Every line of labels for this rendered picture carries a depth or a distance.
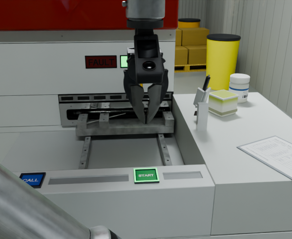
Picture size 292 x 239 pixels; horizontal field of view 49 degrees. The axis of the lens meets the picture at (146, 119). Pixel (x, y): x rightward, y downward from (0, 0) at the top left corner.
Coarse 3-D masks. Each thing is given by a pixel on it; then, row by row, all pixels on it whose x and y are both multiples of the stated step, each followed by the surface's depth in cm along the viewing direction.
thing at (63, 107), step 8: (64, 104) 125; (72, 104) 125; (80, 104) 126; (88, 104) 126; (96, 104) 126; (104, 104) 126; (112, 104) 127; (120, 104) 127; (128, 104) 127; (144, 104) 128; (168, 104) 128; (64, 112) 126; (64, 120) 128; (72, 120) 128
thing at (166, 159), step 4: (160, 136) 119; (160, 140) 116; (164, 140) 116; (160, 144) 114; (164, 144) 113; (160, 148) 114; (164, 148) 110; (164, 152) 108; (168, 152) 108; (164, 156) 105; (168, 156) 105; (164, 160) 103; (168, 160) 103; (164, 164) 103; (168, 164) 101
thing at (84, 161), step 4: (88, 136) 119; (84, 140) 116; (88, 140) 116; (84, 144) 113; (88, 144) 113; (84, 148) 110; (88, 148) 110; (84, 152) 108; (88, 152) 109; (84, 156) 105; (88, 156) 109; (80, 160) 103; (84, 160) 103; (80, 164) 101; (84, 164) 101; (80, 168) 98; (84, 168) 98
